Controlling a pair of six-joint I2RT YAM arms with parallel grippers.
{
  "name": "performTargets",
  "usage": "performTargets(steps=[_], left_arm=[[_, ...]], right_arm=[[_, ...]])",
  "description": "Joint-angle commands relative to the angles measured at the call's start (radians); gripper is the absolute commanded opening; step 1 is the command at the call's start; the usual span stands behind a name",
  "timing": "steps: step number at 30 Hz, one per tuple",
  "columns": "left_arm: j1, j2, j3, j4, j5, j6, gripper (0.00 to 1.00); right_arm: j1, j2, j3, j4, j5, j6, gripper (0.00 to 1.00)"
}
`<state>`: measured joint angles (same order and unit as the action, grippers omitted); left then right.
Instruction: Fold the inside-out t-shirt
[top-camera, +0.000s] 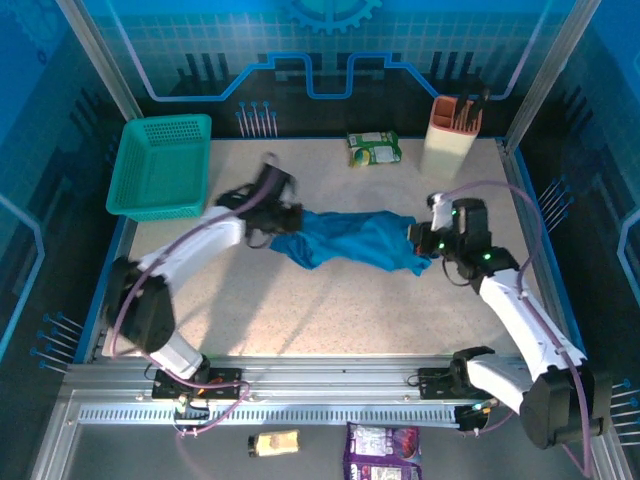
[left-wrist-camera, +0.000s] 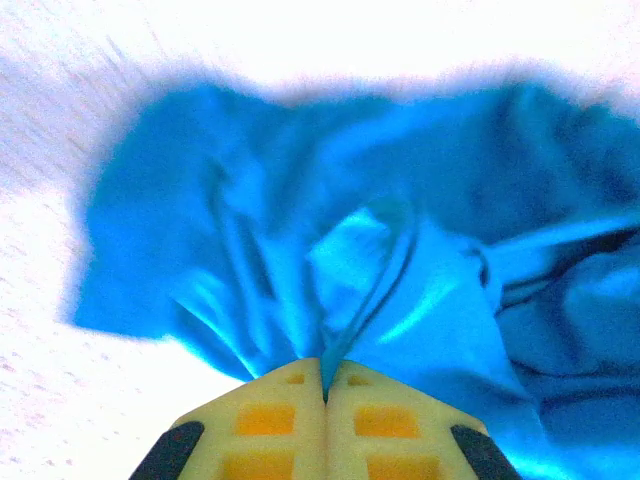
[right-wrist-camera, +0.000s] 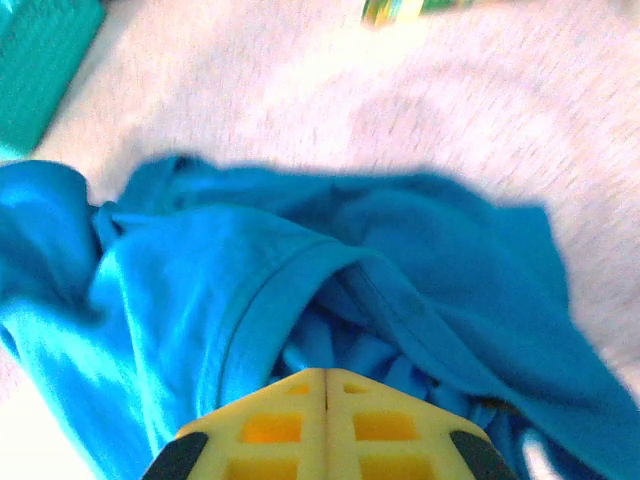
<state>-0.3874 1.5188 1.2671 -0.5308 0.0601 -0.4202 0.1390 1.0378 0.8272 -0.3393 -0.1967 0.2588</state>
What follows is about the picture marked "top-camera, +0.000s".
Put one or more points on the blue t-shirt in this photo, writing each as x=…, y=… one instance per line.
x=360, y=240

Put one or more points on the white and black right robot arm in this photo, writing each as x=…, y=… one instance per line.
x=520, y=310

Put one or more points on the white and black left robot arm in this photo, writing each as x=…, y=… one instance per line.
x=200, y=242

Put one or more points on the beige knife block orange top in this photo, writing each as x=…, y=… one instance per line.
x=445, y=150

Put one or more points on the green wipes packet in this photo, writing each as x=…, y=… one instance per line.
x=375, y=150

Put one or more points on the teal plastic basket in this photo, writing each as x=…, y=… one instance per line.
x=155, y=165

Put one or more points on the small black connector board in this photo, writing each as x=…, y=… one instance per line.
x=470, y=417
x=192, y=412

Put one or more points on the purple snack bag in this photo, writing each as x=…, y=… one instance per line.
x=382, y=450

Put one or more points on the yellow sponge packet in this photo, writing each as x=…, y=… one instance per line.
x=275, y=443

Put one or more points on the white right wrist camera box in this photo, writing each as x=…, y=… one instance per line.
x=440, y=212

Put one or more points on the aluminium side rail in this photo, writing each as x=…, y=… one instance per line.
x=125, y=235
x=520, y=180

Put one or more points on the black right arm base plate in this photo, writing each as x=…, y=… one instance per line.
x=435, y=382

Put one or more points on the aluminium cross rail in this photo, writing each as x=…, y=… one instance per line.
x=325, y=375

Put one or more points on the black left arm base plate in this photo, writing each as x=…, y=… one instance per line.
x=225, y=382

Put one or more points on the aluminium corner post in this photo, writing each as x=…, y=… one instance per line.
x=100, y=65
x=550, y=75

